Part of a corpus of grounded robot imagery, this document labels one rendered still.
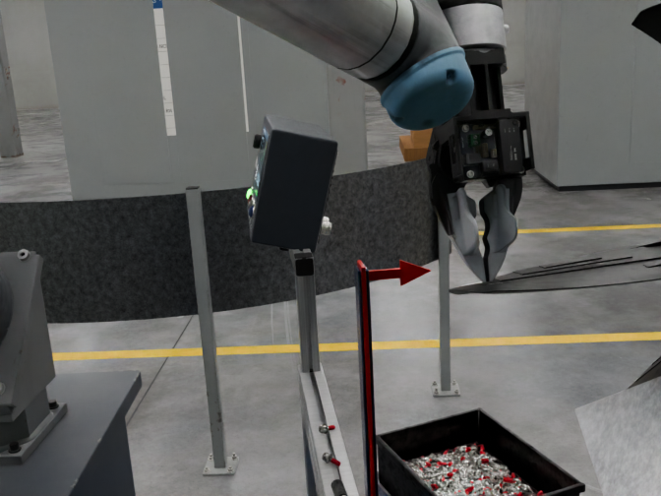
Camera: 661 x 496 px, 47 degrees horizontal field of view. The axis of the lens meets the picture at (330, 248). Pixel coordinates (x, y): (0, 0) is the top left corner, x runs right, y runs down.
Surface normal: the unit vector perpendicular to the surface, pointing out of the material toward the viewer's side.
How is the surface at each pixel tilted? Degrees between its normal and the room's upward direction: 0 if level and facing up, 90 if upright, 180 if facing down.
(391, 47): 115
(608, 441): 55
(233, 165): 90
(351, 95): 90
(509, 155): 73
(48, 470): 0
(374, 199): 90
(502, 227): 86
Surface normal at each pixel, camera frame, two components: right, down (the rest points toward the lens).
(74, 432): -0.05, -0.96
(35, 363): 1.00, -0.04
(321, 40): 0.12, 0.94
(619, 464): -0.63, -0.37
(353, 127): -0.04, 0.26
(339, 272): 0.51, 0.20
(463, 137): 0.11, -0.04
